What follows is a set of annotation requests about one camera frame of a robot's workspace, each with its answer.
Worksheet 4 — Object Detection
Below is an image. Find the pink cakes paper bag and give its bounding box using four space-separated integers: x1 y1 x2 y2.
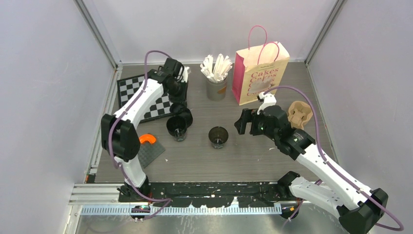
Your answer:
232 40 290 105

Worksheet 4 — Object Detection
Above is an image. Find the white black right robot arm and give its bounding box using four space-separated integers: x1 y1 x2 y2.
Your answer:
234 105 389 234

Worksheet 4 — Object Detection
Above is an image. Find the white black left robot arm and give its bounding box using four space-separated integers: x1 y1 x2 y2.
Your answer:
101 58 190 202

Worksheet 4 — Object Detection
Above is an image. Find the grey holder cup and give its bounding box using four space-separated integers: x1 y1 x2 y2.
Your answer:
206 79 227 101

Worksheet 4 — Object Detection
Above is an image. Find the black white chessboard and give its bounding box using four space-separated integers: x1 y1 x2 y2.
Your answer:
117 75 173 123

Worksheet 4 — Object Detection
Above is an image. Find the white wrapped stirrers bundle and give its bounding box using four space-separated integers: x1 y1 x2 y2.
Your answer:
200 54 233 84

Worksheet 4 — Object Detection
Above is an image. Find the black lid stack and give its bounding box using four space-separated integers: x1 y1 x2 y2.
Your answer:
178 108 193 128

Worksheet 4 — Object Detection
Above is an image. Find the black cup stack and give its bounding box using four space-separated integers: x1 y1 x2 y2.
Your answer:
166 116 187 142

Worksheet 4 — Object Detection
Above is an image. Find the orange curved pipe piece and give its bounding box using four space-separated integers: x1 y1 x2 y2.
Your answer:
139 134 157 144

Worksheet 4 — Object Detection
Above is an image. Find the grey studded baseplate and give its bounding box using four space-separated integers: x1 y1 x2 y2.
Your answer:
138 142 166 169

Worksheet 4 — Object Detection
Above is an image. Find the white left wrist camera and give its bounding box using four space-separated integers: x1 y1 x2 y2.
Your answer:
181 66 191 83

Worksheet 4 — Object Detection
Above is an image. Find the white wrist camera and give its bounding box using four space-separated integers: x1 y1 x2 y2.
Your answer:
257 92 277 115
181 66 191 83

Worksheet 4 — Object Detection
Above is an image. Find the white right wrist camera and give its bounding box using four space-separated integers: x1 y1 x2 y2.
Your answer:
257 92 277 115

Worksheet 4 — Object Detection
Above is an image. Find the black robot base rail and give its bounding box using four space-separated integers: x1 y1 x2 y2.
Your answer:
117 180 310 209

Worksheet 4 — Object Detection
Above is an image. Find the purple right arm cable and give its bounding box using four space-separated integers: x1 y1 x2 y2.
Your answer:
263 85 405 232

